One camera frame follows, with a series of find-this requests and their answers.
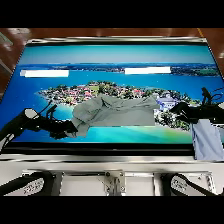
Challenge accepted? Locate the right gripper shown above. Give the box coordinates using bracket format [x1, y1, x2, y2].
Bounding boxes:
[169, 101, 194, 124]

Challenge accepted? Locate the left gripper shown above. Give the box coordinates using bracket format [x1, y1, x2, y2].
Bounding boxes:
[48, 119, 79, 140]

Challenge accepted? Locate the grey shirt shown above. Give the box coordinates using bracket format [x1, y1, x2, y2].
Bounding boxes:
[64, 93, 161, 139]

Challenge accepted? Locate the light blue garment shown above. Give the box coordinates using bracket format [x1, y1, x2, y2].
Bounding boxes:
[190, 118, 224, 162]

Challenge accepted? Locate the black cable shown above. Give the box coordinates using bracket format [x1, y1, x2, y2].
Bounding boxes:
[37, 100, 54, 118]

